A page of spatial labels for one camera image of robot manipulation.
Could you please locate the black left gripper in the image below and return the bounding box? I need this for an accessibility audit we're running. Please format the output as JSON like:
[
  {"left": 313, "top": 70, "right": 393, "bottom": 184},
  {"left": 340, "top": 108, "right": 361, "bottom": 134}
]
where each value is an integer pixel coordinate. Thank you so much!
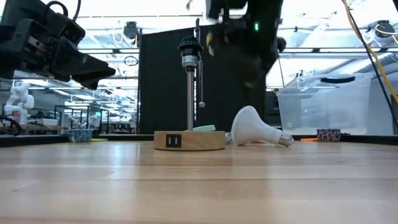
[{"left": 0, "top": 0, "right": 117, "bottom": 91}]

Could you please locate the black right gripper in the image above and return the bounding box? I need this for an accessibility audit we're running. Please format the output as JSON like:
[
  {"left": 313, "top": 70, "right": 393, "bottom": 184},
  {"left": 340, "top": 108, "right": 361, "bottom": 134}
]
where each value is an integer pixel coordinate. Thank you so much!
[{"left": 205, "top": 17, "right": 287, "bottom": 89}]

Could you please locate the white flood lightbulb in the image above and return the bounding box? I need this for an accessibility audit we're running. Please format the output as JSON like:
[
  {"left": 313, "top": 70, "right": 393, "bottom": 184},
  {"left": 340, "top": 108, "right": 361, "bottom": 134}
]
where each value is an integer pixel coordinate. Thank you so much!
[{"left": 230, "top": 105, "right": 295, "bottom": 147}]

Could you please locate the wooden base table lamp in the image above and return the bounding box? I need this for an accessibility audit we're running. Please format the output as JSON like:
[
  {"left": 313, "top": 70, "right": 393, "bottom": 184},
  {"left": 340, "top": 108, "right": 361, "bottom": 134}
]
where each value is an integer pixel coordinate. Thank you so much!
[{"left": 154, "top": 36, "right": 226, "bottom": 152}]

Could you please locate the black equipment box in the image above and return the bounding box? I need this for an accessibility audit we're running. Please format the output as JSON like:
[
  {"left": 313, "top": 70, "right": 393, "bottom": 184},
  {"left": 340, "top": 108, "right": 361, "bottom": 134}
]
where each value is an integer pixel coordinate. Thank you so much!
[{"left": 266, "top": 90, "right": 282, "bottom": 129}]

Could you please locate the black screen panel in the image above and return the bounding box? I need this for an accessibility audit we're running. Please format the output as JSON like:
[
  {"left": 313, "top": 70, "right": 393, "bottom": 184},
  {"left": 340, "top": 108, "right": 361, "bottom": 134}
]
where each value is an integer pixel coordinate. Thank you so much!
[
  {"left": 195, "top": 17, "right": 267, "bottom": 134},
  {"left": 139, "top": 27, "right": 197, "bottom": 134}
]

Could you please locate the blue patterned bowl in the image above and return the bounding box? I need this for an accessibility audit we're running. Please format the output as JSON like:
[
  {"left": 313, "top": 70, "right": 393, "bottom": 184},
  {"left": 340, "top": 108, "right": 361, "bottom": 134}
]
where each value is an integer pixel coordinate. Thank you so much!
[{"left": 68, "top": 128, "right": 93, "bottom": 144}]

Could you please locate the clear plastic storage bin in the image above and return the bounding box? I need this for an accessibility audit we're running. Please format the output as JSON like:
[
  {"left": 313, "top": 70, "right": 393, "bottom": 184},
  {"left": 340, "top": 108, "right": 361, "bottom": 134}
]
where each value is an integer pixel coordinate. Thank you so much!
[{"left": 276, "top": 73, "right": 373, "bottom": 136}]

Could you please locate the mint green lid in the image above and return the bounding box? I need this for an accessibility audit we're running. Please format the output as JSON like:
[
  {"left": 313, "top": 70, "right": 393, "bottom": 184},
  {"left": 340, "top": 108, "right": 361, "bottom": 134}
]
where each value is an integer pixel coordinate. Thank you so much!
[{"left": 192, "top": 124, "right": 216, "bottom": 132}]

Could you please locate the dark patterned bowl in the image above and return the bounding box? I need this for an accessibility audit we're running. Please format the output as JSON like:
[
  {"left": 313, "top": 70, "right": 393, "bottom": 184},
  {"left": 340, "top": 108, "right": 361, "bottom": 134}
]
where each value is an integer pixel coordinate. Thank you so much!
[{"left": 316, "top": 128, "right": 341, "bottom": 142}]

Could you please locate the thin black hanging cord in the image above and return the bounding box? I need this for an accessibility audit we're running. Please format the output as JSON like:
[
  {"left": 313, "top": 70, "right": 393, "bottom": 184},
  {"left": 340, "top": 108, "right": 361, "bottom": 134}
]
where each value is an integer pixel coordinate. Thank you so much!
[{"left": 277, "top": 55, "right": 285, "bottom": 88}]

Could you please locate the black metal frame rack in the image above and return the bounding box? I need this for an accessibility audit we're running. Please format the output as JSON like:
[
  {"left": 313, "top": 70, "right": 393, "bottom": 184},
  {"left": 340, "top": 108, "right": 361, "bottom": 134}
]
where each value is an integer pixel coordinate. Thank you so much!
[{"left": 54, "top": 105, "right": 110, "bottom": 134}]

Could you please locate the hanging oval cable loop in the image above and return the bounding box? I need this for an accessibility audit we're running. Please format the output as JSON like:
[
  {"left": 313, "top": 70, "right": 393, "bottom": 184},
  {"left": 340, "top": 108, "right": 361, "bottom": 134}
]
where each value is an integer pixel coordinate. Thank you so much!
[{"left": 123, "top": 55, "right": 139, "bottom": 67}]

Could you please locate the metal lamp pull chain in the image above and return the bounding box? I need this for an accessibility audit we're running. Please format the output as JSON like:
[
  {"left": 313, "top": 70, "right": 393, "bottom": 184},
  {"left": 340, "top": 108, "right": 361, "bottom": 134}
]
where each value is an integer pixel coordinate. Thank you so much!
[{"left": 198, "top": 58, "right": 206, "bottom": 109}]

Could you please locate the black ceiling cord reel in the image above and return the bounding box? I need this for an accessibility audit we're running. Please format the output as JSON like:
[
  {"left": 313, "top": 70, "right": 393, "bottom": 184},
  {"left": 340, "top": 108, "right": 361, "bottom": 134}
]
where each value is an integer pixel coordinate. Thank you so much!
[
  {"left": 123, "top": 21, "right": 139, "bottom": 40},
  {"left": 375, "top": 19, "right": 396, "bottom": 39}
]

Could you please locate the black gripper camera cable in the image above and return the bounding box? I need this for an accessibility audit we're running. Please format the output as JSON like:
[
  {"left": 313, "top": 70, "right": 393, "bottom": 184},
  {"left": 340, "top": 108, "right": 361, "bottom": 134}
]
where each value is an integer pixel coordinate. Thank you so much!
[{"left": 45, "top": 0, "right": 82, "bottom": 22}]

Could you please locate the black table edge rail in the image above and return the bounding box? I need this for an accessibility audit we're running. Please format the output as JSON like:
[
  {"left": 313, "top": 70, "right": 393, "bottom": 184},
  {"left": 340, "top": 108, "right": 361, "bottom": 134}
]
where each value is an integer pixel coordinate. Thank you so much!
[{"left": 0, "top": 133, "right": 398, "bottom": 147}]

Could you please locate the black bin lid handle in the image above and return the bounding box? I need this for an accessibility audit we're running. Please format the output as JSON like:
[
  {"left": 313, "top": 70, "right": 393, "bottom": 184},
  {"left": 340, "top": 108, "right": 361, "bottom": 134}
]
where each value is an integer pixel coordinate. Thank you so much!
[{"left": 320, "top": 76, "right": 356, "bottom": 84}]

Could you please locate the black cable loop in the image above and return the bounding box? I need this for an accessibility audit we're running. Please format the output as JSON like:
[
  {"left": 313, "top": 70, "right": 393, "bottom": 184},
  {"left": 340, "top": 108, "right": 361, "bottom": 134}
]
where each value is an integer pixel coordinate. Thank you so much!
[{"left": 0, "top": 114, "right": 23, "bottom": 137}]

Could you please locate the yellow hanging cable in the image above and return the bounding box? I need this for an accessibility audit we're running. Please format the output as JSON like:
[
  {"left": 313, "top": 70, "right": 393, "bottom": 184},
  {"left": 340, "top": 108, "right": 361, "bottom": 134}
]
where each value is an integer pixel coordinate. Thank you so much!
[{"left": 341, "top": 0, "right": 398, "bottom": 105}]

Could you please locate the dark hanging cable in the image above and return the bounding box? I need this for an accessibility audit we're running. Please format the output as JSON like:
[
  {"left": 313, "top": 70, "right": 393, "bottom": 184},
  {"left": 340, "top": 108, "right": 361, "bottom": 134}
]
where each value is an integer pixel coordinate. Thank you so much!
[{"left": 346, "top": 0, "right": 398, "bottom": 133}]

